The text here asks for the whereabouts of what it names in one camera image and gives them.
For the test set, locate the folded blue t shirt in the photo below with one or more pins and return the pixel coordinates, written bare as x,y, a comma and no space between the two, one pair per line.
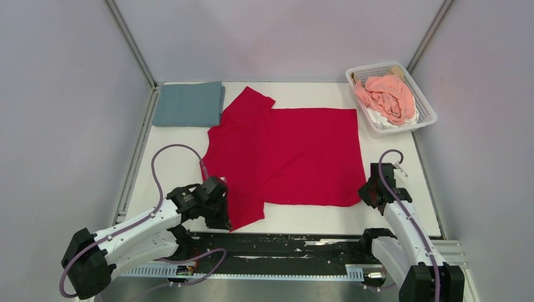
190,105

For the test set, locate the pink t shirt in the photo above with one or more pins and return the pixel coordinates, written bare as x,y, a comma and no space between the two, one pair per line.
388,95

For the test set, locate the white t shirt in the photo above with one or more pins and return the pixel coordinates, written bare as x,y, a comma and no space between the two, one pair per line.
383,123

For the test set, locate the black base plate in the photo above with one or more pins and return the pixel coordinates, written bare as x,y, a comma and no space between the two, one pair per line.
262,254

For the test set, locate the red t shirt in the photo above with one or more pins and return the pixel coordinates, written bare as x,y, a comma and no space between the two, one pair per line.
298,156

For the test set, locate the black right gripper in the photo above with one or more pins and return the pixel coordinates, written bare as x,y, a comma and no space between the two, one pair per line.
361,192

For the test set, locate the white plastic laundry basket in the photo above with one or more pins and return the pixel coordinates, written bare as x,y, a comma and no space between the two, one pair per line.
427,116

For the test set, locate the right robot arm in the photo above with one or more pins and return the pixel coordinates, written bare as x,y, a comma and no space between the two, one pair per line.
408,255

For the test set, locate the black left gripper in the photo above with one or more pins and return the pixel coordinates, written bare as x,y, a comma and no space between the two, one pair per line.
223,221

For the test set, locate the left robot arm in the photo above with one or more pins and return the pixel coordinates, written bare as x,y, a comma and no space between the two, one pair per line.
93,260

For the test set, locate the beige garment in basket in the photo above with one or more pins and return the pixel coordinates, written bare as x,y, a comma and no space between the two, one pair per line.
395,70

